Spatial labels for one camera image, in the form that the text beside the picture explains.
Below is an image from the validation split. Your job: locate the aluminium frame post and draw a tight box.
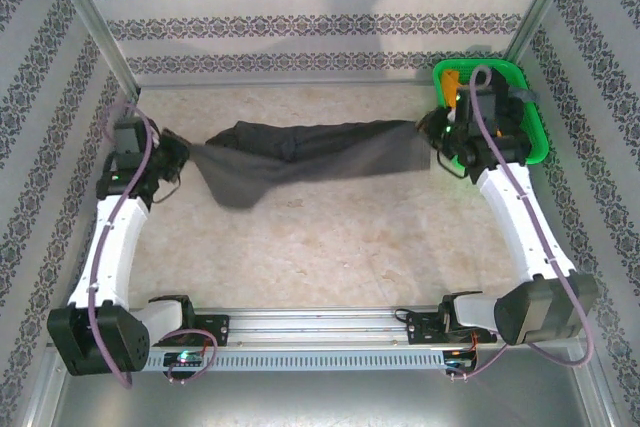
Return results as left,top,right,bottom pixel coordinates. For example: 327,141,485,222
503,0,585,62
40,0,142,100

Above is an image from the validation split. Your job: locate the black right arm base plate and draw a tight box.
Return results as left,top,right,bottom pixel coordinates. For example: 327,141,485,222
405,307,497,346

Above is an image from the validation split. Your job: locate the thin black left gripper cable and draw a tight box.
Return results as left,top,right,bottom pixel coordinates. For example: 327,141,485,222
151,170,182,206

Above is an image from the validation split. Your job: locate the blue-grey t-shirt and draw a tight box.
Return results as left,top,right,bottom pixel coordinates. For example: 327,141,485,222
508,87,542,104

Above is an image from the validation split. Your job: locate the left controller board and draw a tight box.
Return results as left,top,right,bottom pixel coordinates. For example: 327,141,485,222
163,350,207,369

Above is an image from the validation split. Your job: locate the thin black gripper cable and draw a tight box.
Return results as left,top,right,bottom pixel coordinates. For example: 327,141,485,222
433,145,472,181
151,170,182,206

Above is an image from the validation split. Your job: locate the orange t-shirt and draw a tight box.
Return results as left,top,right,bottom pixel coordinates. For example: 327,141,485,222
439,70,464,111

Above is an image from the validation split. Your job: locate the grey slotted cable duct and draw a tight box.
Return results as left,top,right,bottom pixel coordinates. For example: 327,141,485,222
144,348,447,374

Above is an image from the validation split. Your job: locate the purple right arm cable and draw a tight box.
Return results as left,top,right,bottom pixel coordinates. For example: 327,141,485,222
446,64,596,381

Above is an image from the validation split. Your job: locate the green plastic basket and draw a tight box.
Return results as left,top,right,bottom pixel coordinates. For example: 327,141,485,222
431,58,551,167

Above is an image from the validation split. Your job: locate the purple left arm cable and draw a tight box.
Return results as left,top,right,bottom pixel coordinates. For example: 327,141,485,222
87,100,219,391

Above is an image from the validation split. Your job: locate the dark grey t-shirt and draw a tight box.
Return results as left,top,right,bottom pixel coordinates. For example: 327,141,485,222
188,119,432,211

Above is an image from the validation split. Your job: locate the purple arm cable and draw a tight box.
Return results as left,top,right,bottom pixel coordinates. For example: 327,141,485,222
446,64,596,381
87,100,219,391

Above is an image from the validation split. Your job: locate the thin black right gripper cable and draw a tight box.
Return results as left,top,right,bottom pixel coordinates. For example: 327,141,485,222
433,145,472,181

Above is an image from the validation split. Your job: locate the aluminium mounting rail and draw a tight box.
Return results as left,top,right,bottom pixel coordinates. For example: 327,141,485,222
192,304,506,349

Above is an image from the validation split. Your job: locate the controller board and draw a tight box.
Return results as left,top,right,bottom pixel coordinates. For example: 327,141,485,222
443,348,477,374
163,350,207,369

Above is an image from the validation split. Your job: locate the right controller board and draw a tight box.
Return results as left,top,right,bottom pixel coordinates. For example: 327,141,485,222
443,348,477,374

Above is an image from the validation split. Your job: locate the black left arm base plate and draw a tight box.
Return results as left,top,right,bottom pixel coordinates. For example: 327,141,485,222
191,314,232,348

